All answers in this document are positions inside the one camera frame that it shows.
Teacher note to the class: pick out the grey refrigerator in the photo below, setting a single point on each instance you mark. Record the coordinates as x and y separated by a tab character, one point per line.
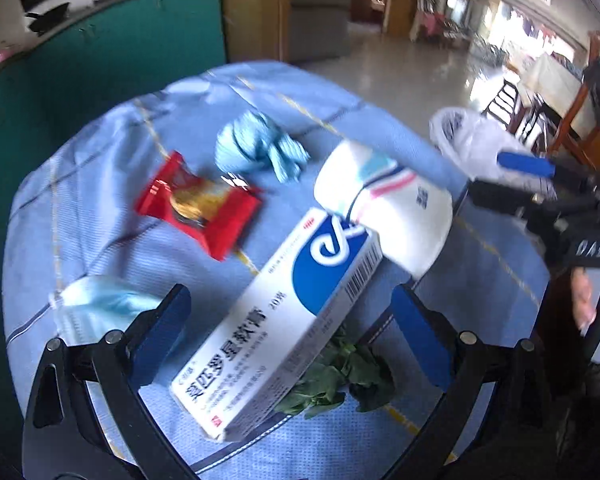
320	10

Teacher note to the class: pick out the dark kitchen countertop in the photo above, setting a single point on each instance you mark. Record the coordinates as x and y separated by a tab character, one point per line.
40	45

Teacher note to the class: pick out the white and blue ointment box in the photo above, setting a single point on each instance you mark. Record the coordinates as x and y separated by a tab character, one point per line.
280	320

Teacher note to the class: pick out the wooden framed glass door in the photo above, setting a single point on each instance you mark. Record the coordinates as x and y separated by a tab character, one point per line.
255	10

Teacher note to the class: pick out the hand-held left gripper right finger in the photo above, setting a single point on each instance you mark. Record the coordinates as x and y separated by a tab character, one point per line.
415	330

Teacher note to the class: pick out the dining chairs with red clothes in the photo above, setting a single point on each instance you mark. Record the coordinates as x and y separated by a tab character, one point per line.
440	27

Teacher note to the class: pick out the white paper cup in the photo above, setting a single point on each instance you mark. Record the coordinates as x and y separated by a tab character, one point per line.
405	220

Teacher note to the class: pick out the carved wooden chair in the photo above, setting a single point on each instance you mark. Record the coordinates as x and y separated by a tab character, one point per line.
577	110

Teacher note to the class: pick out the green vegetable leaf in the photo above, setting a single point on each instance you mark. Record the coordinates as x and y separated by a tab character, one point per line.
345	380

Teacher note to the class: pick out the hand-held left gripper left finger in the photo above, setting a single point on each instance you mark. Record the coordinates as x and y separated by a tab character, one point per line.
165	330

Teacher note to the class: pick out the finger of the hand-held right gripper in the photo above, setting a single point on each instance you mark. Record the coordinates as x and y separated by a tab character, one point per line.
505	197
525	162

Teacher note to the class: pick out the red snack wrapper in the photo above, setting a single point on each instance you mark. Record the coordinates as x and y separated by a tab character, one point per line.
195	205

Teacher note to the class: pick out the bin with white liner bag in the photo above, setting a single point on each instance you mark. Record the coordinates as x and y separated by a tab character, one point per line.
470	135

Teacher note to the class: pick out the person's right hand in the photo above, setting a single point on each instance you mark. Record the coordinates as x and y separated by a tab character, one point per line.
582	295

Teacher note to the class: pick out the blue striped table cloth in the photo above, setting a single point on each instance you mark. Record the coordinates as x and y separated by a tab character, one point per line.
130	125

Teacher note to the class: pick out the blue face mask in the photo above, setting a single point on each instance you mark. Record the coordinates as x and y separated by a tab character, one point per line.
105	302

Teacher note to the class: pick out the table with cream cloth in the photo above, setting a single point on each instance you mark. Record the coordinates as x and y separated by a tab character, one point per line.
550	85

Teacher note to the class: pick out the black wok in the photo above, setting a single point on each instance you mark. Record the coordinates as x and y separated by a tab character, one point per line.
47	17

